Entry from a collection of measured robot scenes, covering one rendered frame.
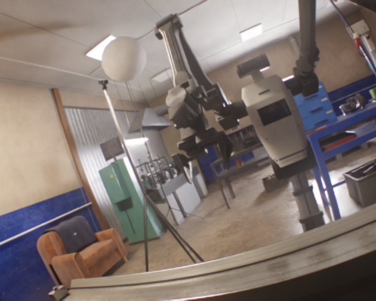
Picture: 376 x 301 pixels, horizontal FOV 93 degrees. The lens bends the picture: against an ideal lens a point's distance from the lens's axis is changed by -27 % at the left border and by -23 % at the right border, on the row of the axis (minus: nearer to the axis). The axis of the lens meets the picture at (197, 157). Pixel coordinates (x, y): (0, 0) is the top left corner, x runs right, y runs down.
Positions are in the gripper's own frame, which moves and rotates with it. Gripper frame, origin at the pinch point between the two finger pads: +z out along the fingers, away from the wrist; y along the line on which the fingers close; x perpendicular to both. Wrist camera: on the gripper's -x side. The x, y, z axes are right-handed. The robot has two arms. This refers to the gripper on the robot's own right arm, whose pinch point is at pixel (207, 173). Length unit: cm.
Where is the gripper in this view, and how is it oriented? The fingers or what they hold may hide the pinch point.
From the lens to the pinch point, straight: 53.8
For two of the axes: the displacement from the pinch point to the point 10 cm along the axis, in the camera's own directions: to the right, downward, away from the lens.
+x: 4.5, 3.4, 8.3
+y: 8.7, -3.6, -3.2
